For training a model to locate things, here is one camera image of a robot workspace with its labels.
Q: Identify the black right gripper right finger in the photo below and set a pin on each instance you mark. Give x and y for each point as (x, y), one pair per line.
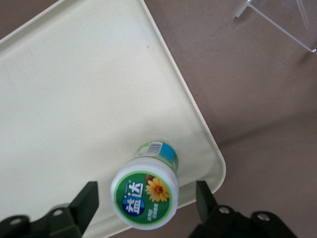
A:
(223, 223)

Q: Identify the green gum bottle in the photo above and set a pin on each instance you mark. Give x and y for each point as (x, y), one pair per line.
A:
(144, 193)

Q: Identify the beige plastic tray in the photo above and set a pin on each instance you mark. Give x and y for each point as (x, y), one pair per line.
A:
(86, 99)

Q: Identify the clear acrylic tiered stand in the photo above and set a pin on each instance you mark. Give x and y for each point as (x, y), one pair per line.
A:
(284, 22)

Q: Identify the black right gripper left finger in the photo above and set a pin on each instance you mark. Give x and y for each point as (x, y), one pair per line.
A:
(74, 218)

